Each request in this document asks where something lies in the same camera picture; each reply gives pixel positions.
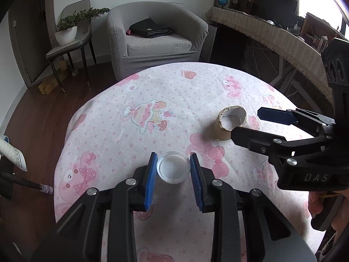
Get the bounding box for potted plant in white pot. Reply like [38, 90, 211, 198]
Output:
[55, 7, 111, 45]

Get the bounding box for black handbag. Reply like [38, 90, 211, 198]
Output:
[128, 17, 174, 39]

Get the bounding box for side desk with fringed cloth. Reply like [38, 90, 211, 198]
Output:
[206, 7, 334, 104]

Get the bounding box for person's right hand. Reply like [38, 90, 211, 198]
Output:
[308, 191, 326, 220]

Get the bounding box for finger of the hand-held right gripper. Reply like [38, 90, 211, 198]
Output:
[230, 126, 332, 170]
[257, 107, 336, 137]

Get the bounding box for grey armchair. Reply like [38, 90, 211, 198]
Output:
[107, 1, 209, 81]

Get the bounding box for grey dining chair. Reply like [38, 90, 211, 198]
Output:
[45, 0, 97, 93]

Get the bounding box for dark brown box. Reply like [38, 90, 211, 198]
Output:
[237, 0, 255, 14]

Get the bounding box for person's right forearm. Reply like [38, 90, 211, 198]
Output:
[318, 196, 349, 262]

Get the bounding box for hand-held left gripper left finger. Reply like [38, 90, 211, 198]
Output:
[30, 153, 159, 262]

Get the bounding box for white plastic lid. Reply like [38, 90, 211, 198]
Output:
[157, 151, 190, 183]

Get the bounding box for grey door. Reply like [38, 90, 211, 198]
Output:
[8, 0, 55, 88]

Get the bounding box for brown cardboard box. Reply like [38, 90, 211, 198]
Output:
[38, 60, 68, 95]

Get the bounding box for round table with pink cloth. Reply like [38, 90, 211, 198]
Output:
[53, 62, 325, 262]

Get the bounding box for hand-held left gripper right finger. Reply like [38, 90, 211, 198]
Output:
[190, 153, 318, 262]

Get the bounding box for cardboard tube roll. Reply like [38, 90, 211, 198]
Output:
[213, 106, 247, 141]

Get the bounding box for wooden crate with books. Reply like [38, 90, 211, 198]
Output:
[300, 12, 344, 47]

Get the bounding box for black monitor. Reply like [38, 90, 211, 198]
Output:
[253, 0, 299, 19]

